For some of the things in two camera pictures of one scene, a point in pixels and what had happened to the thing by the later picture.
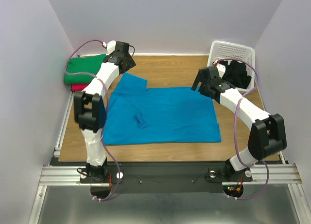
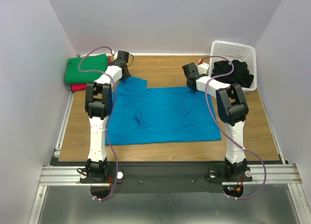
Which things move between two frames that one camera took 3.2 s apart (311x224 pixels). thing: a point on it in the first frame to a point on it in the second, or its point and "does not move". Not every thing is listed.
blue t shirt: (136, 114) does not move
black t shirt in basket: (235, 73) does not move
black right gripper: (202, 79) to (192, 83)
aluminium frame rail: (70, 176) does not move
